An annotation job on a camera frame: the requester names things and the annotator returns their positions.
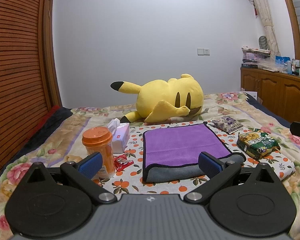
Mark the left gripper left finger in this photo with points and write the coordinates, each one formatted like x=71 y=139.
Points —
x=79 y=175

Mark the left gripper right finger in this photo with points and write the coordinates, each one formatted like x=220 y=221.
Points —
x=221 y=173

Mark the purple grey microfibre towel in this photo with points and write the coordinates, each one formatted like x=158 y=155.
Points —
x=172 y=153

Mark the brown wooden cabinet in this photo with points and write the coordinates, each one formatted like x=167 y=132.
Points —
x=278 y=92

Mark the orange lidded plastic cup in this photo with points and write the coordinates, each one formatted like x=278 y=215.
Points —
x=99 y=139

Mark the red candy wrapper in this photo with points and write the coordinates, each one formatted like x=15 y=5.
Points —
x=121 y=162

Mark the green yellow snack bag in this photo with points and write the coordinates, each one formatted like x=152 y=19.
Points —
x=257 y=145

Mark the purple white snack bag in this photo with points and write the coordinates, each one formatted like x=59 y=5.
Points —
x=227 y=124

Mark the dark blue blanket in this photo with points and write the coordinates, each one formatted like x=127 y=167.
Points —
x=250 y=99

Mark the pink tissue box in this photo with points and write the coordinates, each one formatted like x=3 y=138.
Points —
x=120 y=132

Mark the blue white box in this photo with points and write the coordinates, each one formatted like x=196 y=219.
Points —
x=282 y=61

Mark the stack of folded papers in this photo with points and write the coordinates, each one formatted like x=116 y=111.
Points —
x=254 y=55

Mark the small grey desk fan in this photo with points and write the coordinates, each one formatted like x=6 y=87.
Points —
x=263 y=43

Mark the yellow Pikachu plush toy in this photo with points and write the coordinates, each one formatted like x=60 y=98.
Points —
x=160 y=100

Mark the wooden slatted headboard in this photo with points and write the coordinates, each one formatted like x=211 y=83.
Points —
x=24 y=97

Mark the beige curtain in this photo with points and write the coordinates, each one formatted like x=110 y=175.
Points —
x=264 y=12

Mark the white wall switch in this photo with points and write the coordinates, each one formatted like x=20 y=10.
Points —
x=203 y=52

